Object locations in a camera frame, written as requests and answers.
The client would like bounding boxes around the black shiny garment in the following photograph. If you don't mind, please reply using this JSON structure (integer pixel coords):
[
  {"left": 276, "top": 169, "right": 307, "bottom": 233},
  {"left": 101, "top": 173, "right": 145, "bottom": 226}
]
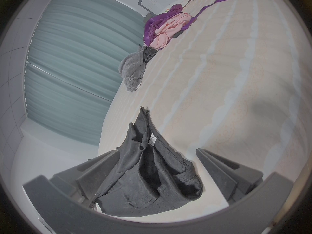
[{"left": 143, "top": 46, "right": 159, "bottom": 63}]

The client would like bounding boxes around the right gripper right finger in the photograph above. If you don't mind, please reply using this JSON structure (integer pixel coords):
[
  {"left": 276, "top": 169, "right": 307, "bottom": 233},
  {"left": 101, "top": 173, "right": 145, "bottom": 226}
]
[{"left": 196, "top": 148, "right": 264, "bottom": 203}]

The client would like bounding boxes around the purple garment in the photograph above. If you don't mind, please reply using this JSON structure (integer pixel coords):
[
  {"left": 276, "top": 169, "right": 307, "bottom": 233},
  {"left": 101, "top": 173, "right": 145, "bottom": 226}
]
[{"left": 143, "top": 0, "right": 256, "bottom": 49}]

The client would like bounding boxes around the grey garment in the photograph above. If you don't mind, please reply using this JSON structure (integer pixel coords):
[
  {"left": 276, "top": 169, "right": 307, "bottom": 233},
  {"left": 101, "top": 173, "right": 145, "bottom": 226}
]
[{"left": 119, "top": 45, "right": 147, "bottom": 92}]

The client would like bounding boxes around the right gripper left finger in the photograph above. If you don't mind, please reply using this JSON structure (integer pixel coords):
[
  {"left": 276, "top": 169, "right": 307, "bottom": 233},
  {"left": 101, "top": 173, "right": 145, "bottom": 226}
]
[{"left": 50, "top": 146, "right": 120, "bottom": 203}]

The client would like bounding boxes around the pink garment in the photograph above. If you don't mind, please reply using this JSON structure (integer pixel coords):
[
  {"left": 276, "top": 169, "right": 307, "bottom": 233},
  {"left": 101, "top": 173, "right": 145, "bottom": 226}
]
[{"left": 149, "top": 13, "right": 192, "bottom": 50}]

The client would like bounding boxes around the bed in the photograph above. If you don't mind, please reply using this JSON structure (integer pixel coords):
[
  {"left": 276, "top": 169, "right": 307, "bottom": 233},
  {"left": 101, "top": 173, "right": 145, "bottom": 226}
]
[{"left": 96, "top": 0, "right": 311, "bottom": 223}]

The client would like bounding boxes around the black T-shirt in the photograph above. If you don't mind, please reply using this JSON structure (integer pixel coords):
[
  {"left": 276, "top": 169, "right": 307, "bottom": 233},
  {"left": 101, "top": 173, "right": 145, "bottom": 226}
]
[{"left": 97, "top": 107, "right": 203, "bottom": 217}]

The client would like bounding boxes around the blue-green curtain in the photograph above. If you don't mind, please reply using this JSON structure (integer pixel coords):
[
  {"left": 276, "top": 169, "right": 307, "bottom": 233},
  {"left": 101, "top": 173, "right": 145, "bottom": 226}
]
[
  {"left": 24, "top": 64, "right": 113, "bottom": 147},
  {"left": 26, "top": 0, "right": 147, "bottom": 102}
]

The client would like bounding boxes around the white printed pillow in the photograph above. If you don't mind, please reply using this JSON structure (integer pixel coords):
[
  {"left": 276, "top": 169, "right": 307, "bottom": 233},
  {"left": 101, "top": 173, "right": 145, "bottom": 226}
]
[{"left": 164, "top": 0, "right": 192, "bottom": 12}]

